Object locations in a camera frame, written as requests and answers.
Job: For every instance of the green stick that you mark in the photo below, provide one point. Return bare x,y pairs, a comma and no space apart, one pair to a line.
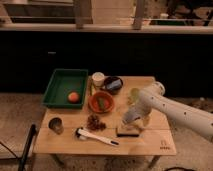
90,86

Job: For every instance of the blue item in bowl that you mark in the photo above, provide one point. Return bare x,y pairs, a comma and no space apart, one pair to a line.
114,85

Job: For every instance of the light blue towel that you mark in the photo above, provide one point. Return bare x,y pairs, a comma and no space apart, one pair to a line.
133,125

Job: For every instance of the dark bowl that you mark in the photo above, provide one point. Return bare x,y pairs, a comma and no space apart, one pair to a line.
109,80

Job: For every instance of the metal cup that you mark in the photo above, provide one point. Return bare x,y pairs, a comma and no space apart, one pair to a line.
56,125

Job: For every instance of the green translucent cup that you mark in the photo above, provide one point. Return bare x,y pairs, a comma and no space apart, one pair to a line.
133,96

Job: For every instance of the green pickle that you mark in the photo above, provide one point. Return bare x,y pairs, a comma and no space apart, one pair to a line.
101,103

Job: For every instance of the orange fruit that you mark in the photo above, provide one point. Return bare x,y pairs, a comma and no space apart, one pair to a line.
73,97

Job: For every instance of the sponge with dark base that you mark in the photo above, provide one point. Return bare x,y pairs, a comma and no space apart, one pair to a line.
127,131

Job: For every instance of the wooden table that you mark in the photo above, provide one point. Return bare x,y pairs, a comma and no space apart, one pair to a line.
156,140

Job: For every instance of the white paper cup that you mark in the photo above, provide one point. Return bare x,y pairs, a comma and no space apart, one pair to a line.
98,79

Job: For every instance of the white handled brush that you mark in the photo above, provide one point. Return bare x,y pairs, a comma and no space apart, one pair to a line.
81,132

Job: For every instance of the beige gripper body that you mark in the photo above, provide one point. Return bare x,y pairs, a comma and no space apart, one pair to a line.
141,122

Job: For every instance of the green plastic tray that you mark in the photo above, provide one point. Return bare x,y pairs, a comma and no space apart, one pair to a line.
61,84

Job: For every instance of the orange bowl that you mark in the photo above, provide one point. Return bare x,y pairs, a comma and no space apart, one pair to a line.
108,100

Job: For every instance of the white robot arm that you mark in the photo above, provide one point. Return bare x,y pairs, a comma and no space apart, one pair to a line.
152,97

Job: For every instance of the pine cone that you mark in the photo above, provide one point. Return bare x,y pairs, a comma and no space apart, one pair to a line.
94,123

